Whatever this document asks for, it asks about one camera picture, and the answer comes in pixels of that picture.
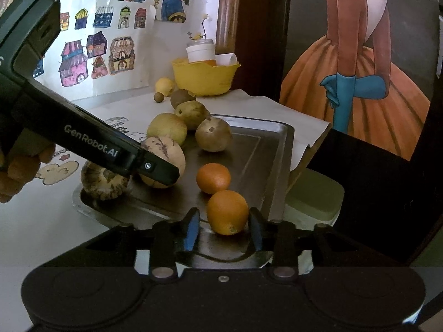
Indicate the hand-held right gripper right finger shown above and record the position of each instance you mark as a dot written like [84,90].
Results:
[256,231]

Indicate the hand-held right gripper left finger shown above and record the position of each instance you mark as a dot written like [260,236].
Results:
[192,230]

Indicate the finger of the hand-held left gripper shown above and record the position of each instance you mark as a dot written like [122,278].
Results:
[159,171]

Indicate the striped round melon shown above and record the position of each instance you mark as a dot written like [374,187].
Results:
[100,185]
[166,152]

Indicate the orange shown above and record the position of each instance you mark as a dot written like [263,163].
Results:
[213,178]
[226,212]

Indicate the brown-yellow round fruit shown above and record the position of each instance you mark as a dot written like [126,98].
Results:
[213,135]

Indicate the metal tray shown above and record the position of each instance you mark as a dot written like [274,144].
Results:
[249,166]

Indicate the person's left hand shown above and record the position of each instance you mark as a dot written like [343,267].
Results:
[20,173]

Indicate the yellow-green pear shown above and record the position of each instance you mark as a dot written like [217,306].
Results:
[192,113]
[167,128]

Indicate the house drawings sheet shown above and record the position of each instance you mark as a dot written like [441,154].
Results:
[103,83]

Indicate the pale green plastic stool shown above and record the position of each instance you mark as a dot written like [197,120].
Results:
[311,197]

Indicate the small brown round fruit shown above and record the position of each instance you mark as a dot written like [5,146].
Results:
[159,96]

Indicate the brown kiwi fruit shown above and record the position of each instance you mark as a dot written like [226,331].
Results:
[180,97]

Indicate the yellow lemon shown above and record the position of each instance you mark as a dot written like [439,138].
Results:
[165,86]

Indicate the yellow plastic bowl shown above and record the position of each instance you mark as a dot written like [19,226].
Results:
[204,79]

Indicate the black cloth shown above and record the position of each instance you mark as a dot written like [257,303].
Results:
[373,197]

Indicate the white cup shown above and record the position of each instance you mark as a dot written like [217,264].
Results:
[200,52]

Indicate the white paper roll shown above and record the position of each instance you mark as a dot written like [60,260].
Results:
[225,58]

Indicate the orange dress wall poster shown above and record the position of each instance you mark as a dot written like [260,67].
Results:
[346,103]

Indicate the brown wooden post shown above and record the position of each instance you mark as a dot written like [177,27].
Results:
[228,24]

